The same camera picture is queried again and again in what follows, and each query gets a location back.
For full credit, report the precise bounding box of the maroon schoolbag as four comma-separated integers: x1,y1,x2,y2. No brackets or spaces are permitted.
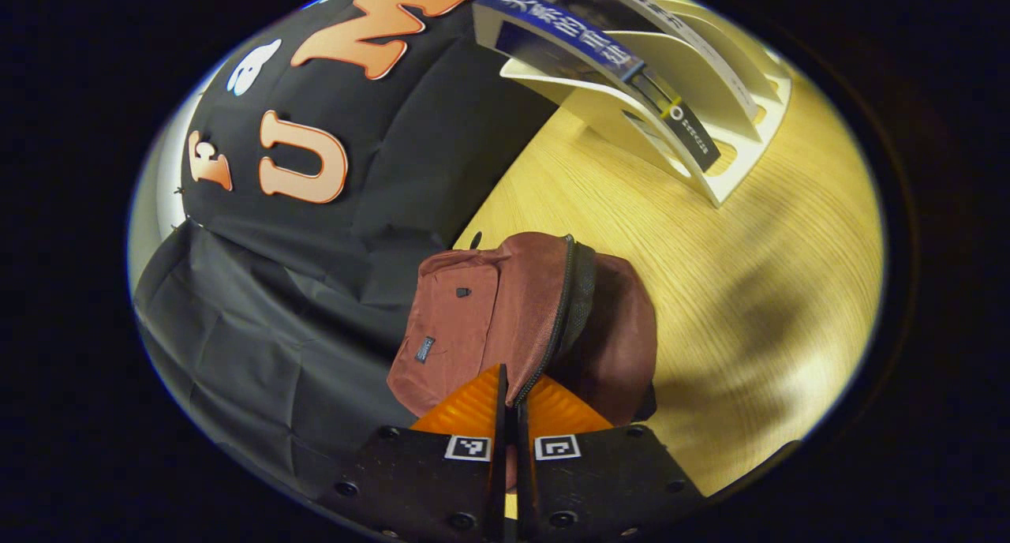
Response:
386,231,660,432

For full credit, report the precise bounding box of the white spine book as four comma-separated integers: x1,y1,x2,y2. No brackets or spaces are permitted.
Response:
533,0,762,124

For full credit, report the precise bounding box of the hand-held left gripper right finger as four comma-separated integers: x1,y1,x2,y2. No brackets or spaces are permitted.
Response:
514,373,707,543

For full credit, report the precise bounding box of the blue cover book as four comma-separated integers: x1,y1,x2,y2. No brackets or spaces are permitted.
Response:
472,0,723,173

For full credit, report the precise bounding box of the black backdrop cloth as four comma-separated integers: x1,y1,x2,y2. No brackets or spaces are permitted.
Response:
130,0,573,500

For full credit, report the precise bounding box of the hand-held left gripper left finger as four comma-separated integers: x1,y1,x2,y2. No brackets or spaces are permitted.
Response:
316,363,511,543

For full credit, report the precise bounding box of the white bookshelf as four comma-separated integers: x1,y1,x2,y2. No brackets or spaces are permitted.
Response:
499,0,794,209

